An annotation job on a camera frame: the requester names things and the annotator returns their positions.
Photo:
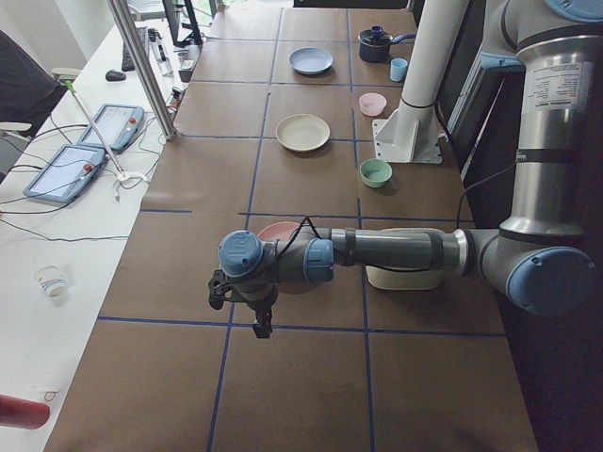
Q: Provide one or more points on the lower teach pendant tablet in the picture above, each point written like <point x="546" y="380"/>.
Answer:
<point x="67" y="174"/>

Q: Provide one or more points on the black keyboard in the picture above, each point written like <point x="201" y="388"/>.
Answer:
<point x="128" y="64"/>

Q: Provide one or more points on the aluminium frame post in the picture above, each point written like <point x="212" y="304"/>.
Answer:
<point x="123" y="20"/>

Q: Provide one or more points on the red cylinder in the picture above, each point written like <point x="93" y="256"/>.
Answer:
<point x="22" y="413"/>

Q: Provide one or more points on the pink bowl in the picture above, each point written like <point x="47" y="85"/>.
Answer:
<point x="372" y="104"/>

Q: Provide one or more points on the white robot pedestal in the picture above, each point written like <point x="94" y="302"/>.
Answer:
<point x="410" y="134"/>

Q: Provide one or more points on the dark blue pot with lid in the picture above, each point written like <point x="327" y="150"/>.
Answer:
<point x="375" y="43"/>

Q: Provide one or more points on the teach pendant tablet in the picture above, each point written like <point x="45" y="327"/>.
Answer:
<point x="119" y="124"/>
<point x="67" y="174"/>

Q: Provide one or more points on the blue plate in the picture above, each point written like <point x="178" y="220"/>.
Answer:
<point x="310" y="61"/>

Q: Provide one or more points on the pink plate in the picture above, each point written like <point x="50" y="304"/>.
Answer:
<point x="282" y="231"/>

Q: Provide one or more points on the light blue cup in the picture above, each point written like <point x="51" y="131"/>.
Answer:
<point x="398" y="69"/>

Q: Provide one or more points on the upper teach pendant tablet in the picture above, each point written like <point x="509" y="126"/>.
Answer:
<point x="119" y="124"/>

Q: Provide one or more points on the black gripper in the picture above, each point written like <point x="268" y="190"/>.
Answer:
<point x="259" y="306"/>

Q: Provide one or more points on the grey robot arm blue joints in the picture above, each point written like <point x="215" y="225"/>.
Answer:
<point x="533" y="257"/>

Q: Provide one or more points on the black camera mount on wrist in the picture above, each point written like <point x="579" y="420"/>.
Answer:
<point x="220" y="290"/>

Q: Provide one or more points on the cream plate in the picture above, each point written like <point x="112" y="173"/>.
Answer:
<point x="303" y="132"/>

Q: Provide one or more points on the green bowl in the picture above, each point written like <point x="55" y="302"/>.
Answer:
<point x="375" y="172"/>

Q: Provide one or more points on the black computer mouse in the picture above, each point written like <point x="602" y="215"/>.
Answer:
<point x="115" y="76"/>

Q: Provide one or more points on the black monitor stand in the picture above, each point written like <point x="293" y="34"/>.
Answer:
<point x="182" y="23"/>

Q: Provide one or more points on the white stick green tip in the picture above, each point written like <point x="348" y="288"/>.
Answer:
<point x="123" y="175"/>

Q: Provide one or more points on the seated person black shirt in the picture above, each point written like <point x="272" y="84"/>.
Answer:
<point x="28" y="93"/>

